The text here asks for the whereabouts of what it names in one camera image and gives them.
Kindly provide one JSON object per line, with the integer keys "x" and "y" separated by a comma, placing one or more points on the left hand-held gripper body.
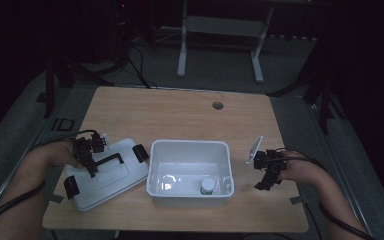
{"x": 86, "y": 146}

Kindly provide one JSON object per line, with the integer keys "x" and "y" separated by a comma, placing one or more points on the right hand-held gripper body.
{"x": 270, "y": 163}

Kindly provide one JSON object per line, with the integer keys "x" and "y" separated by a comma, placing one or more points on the white jar with green base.
{"x": 207, "y": 185}

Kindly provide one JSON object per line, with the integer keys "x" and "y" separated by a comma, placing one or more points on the white plastic storage box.
{"x": 186, "y": 153}

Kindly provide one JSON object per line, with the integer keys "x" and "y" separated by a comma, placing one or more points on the person's left hand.
{"x": 63, "y": 155}

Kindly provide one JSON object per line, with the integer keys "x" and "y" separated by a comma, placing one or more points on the person's right hand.
{"x": 298, "y": 168}

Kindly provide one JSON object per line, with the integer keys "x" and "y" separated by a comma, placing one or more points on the grey tape piece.
{"x": 297, "y": 200}
{"x": 55, "y": 198}

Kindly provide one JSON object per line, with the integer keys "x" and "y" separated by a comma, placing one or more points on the black metal stand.
{"x": 50, "y": 90}
{"x": 323, "y": 100}

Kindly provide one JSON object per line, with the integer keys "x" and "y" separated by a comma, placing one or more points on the round desk grommet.
{"x": 217, "y": 105}

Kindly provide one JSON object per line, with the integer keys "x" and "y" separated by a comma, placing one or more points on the dark rack with red light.
{"x": 121, "y": 30}

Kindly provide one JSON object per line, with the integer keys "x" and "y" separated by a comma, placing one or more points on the white metal desk frame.
{"x": 220, "y": 26}

